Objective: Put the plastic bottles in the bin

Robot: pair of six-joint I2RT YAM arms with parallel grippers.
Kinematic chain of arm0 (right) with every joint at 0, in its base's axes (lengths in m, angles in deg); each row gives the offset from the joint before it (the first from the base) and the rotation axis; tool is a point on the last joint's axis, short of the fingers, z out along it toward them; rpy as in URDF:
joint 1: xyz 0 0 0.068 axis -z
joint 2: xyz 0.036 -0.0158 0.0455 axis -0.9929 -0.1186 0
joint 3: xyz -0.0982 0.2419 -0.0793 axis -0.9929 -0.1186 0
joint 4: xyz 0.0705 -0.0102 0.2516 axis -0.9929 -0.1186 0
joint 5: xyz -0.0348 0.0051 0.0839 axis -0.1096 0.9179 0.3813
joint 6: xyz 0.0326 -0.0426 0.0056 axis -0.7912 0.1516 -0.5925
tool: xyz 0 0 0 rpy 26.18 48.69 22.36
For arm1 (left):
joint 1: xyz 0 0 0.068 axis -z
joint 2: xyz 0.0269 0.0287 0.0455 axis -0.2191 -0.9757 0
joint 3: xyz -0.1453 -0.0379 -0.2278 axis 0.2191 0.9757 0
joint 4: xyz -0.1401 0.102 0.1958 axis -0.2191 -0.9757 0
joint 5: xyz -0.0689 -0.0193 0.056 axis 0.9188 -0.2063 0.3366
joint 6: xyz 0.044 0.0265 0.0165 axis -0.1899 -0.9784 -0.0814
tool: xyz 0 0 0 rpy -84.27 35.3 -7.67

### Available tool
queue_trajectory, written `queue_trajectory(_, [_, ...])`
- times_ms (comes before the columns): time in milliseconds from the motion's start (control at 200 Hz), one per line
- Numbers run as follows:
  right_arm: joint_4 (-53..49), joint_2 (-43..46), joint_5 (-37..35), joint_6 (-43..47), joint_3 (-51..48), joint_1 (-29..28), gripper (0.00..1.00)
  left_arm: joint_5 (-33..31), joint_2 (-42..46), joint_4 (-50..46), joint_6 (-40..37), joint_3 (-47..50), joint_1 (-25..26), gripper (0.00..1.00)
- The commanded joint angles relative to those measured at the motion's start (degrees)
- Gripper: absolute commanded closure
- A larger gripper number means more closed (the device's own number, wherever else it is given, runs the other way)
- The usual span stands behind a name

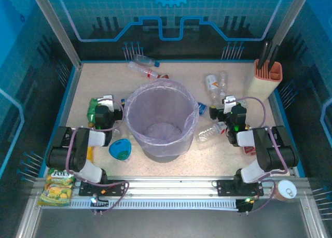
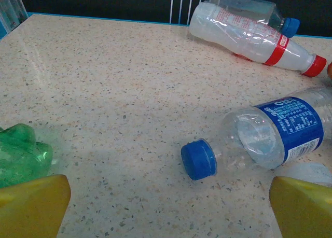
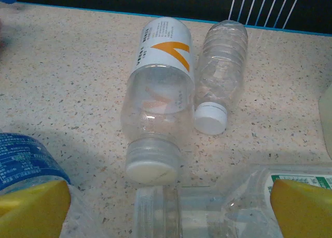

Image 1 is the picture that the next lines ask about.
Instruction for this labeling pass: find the black handled knife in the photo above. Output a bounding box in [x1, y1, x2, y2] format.
[260, 40, 270, 70]
[268, 42, 280, 70]

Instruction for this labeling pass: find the small black controller box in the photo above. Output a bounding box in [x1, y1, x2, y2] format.
[237, 196, 256, 215]
[89, 193, 109, 216]

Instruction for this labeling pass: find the clear bottle blue cap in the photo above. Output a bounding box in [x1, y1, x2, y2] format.
[132, 54, 160, 67]

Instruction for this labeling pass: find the purple translucent bin liner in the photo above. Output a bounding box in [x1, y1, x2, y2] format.
[123, 78, 200, 158]

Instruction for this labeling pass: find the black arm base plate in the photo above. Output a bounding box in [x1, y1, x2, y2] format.
[79, 180, 127, 197]
[216, 179, 264, 197]

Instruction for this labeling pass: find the aluminium mounting rail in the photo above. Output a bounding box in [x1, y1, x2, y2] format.
[33, 175, 311, 200]

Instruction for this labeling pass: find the green plastic bottle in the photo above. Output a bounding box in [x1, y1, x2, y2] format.
[87, 97, 101, 127]

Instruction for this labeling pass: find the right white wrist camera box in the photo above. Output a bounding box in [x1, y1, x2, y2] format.
[222, 95, 238, 114]

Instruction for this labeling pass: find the blue rounded plastic container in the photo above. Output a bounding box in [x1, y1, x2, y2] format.
[108, 138, 132, 161]

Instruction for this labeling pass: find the plain clear plastic bottle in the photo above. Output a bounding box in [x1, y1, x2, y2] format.
[219, 71, 229, 91]

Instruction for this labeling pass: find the long clear bottle red band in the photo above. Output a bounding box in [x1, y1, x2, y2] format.
[128, 61, 161, 79]

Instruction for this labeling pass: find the grey round trash bin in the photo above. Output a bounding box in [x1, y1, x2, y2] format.
[126, 81, 199, 164]

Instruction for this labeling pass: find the aluminium frame post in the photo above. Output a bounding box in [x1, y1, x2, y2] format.
[27, 0, 84, 69]
[272, 0, 312, 46]

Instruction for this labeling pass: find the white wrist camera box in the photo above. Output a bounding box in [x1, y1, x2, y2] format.
[101, 94, 115, 112]
[222, 95, 238, 114]

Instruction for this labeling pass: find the brown tin can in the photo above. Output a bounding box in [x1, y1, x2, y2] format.
[274, 179, 298, 202]

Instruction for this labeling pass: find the beige knife block orange top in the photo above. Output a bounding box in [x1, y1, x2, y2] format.
[245, 58, 283, 103]

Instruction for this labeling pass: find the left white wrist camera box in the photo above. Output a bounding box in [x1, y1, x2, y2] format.
[101, 94, 115, 112]

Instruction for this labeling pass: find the white slotted cable duct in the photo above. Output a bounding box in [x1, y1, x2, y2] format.
[69, 198, 240, 211]

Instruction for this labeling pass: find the green yellow candy bag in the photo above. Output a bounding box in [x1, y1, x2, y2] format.
[37, 167, 76, 207]

